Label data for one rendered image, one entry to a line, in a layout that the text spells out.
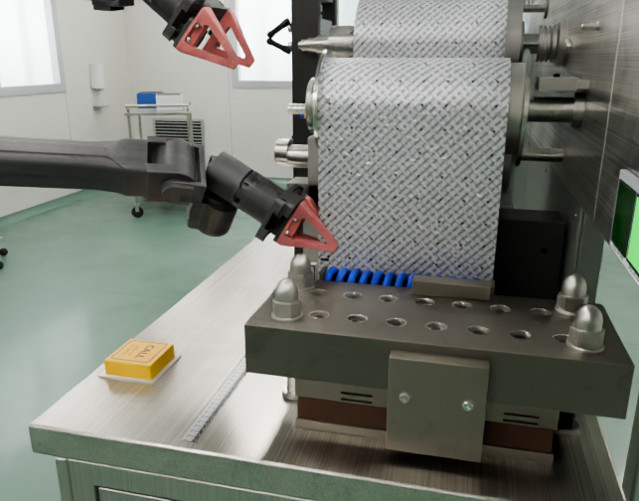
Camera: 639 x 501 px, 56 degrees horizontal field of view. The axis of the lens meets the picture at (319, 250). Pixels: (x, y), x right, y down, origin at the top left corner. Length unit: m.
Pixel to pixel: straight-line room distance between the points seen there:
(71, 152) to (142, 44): 6.46
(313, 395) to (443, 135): 0.35
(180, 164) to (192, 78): 6.20
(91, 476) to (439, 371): 0.43
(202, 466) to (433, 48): 0.69
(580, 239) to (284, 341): 0.40
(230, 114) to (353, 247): 6.07
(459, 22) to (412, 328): 0.53
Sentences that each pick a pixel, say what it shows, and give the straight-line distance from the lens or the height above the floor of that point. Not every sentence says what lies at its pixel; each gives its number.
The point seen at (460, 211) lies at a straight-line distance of 0.80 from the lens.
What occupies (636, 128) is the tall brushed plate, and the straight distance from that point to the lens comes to 0.58.
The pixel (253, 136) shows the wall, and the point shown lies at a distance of 6.79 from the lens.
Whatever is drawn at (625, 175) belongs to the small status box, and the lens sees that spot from 0.57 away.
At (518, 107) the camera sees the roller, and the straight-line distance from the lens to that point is 0.79.
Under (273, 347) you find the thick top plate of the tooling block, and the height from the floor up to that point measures 1.01.
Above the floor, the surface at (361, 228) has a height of 1.09.
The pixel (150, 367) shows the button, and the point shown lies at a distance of 0.85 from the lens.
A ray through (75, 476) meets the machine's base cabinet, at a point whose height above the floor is 0.84.
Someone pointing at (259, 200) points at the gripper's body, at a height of 1.13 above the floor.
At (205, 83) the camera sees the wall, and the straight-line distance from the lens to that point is 6.95.
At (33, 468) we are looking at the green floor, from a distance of 2.36.
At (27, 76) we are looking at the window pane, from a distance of 6.04.
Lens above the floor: 1.31
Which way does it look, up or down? 18 degrees down
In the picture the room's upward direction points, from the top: straight up
